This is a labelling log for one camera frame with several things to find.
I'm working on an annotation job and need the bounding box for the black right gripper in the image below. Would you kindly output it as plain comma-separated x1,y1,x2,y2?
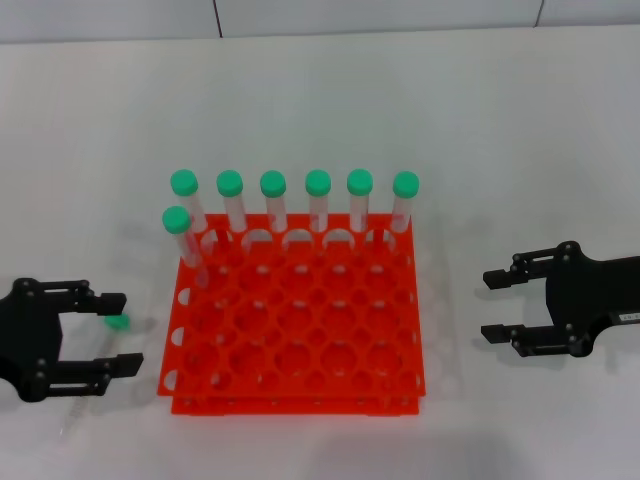
480,241,640,359

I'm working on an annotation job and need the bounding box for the green capped clear test tube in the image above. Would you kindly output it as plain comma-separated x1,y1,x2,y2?
215,169,249,236
161,205,210,291
54,313,132,441
259,169,289,235
304,169,333,235
169,168,209,241
346,168,374,235
391,170,420,236

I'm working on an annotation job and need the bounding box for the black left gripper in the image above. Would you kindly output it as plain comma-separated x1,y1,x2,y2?
0,277,145,404

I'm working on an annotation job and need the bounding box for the orange plastic test tube rack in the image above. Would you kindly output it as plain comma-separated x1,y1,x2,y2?
155,212,427,417

